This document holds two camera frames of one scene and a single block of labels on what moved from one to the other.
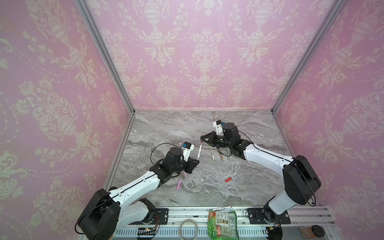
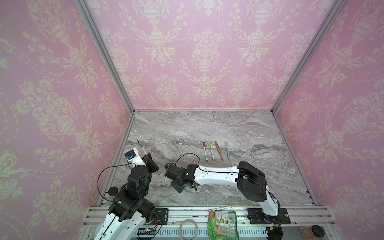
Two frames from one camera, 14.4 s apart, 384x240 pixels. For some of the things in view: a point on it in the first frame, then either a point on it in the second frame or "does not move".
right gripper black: (213, 137) to (178, 189)
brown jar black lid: (312, 231) does not move
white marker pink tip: (220, 208) does not move
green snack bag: (222, 225) does not move
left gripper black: (191, 162) to (150, 163)
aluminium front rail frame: (193, 224) does not move
